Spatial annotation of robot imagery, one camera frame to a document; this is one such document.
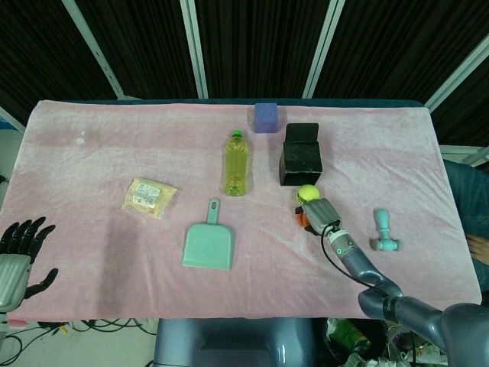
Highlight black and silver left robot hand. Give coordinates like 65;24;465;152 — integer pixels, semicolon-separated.
0;216;60;313

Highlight silver right robot hand orange fingertips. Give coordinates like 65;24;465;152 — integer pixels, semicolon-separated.
293;196;344;237

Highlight yellow tennis ball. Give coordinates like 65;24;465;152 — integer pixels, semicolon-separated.
296;184;321;206

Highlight black open box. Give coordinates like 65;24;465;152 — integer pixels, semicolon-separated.
277;122;324;187

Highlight person's bare hand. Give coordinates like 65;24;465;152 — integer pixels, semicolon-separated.
467;235;489;265

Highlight teal toy hammer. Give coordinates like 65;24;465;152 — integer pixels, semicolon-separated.
371;208;403;253

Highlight yellow drink bottle green cap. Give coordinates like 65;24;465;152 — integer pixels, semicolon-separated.
223;129;254;198

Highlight purple foam block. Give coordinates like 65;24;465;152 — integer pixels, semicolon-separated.
254;102;279;134

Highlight pink towel cloth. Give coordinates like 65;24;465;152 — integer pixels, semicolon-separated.
2;99;482;321

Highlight teal plastic dustpan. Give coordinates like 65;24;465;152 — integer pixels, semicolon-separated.
180;197;235;273

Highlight crumpled plastic bags pile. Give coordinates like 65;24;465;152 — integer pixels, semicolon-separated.
324;317;450;367

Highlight blue jeans leg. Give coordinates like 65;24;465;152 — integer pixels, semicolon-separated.
442;160;489;238

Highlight grey-blue robot torso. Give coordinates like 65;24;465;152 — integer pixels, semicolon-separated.
152;317;330;367

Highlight yellow snack packet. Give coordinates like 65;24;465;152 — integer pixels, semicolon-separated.
121;176;180;221

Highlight black cable on robot arm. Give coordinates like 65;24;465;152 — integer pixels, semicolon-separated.
319;225;383;294

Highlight black floor cables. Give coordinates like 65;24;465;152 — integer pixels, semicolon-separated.
7;319;158;345

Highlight white frame post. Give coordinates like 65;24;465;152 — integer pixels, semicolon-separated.
304;0;346;99
425;33;489;112
0;106;27;134
180;0;209;99
62;0;126;99

